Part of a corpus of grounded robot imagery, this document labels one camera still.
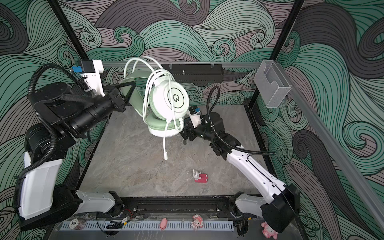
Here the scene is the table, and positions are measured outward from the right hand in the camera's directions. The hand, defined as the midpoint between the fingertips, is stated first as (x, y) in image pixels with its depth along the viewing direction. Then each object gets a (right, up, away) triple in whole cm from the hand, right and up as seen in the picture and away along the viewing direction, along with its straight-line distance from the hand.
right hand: (181, 124), depth 69 cm
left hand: (-13, +14, -25) cm, 31 cm away
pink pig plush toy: (+39, -48, -3) cm, 62 cm away
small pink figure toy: (-9, -47, 0) cm, 48 cm away
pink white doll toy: (+8, -45, -2) cm, 46 cm away
